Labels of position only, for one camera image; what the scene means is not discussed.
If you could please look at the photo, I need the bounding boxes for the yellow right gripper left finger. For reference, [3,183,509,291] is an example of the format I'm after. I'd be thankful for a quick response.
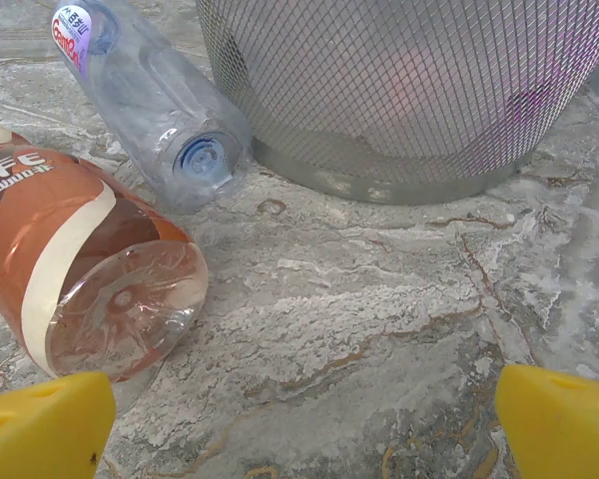
[0,370,117,479]

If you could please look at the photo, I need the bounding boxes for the clear water bottle purple-red label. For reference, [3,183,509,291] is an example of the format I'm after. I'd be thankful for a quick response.
[50,0,255,214]

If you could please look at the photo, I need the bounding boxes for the brown label coffee bottle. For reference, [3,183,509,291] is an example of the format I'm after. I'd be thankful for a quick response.
[0,117,210,384]

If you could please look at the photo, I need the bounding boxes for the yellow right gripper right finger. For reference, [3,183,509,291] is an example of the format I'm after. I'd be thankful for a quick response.
[494,363,599,479]

